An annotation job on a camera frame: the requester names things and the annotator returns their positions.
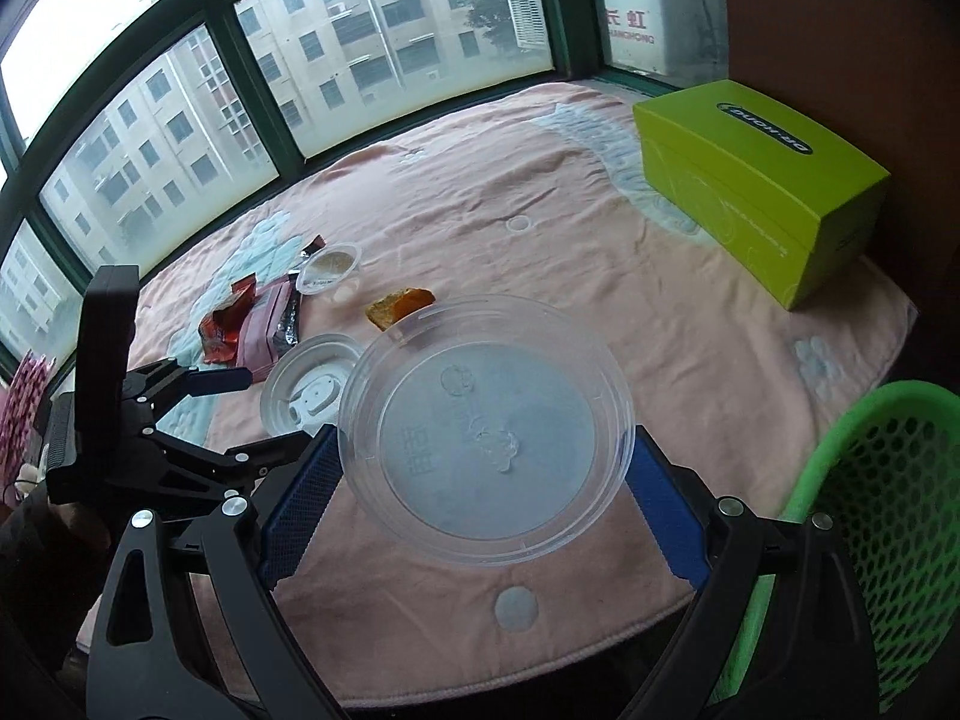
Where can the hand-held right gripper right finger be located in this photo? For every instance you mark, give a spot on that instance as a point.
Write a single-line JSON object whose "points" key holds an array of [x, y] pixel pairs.
{"points": [[667, 517]]}

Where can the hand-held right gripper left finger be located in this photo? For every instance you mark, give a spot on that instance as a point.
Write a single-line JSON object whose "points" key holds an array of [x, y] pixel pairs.
{"points": [[300, 502]]}

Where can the small clear cup with residue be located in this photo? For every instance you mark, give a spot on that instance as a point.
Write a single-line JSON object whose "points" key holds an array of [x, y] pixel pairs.
{"points": [[330, 266]]}

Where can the brown wooden panel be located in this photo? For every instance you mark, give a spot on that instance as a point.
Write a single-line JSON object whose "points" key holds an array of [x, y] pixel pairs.
{"points": [[825, 15]]}

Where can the large clear round lid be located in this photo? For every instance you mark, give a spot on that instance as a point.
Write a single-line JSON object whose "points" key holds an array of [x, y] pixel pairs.
{"points": [[487, 427]]}

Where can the small black wrapper piece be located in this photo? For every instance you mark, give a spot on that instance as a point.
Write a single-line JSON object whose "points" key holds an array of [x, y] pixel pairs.
{"points": [[311, 246]]}

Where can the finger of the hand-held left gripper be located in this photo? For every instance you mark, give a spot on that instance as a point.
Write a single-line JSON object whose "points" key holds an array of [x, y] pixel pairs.
{"points": [[225, 469], [217, 380]]}

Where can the green plastic mesh basket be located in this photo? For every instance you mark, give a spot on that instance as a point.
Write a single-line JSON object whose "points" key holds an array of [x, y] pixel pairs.
{"points": [[832, 442]]}

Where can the dark green window frame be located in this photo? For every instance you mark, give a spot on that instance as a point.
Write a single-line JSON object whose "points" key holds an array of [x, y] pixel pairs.
{"points": [[251, 90]]}

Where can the pink foil packet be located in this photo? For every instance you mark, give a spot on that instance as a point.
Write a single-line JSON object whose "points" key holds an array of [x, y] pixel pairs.
{"points": [[262, 330]]}

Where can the pink patterned cloth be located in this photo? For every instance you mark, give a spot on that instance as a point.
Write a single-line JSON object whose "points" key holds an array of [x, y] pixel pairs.
{"points": [[22, 405]]}

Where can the green cardboard box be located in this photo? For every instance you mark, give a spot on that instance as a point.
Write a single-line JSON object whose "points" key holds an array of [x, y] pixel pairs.
{"points": [[750, 187]]}

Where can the orange food scrap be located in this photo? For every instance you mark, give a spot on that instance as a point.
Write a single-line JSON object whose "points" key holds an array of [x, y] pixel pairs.
{"points": [[397, 307]]}

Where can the pink printed blanket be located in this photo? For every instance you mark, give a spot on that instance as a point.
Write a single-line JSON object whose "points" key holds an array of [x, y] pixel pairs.
{"points": [[562, 225]]}

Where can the white round plastic lid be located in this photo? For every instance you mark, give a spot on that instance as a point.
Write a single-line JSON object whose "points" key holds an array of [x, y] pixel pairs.
{"points": [[300, 382]]}

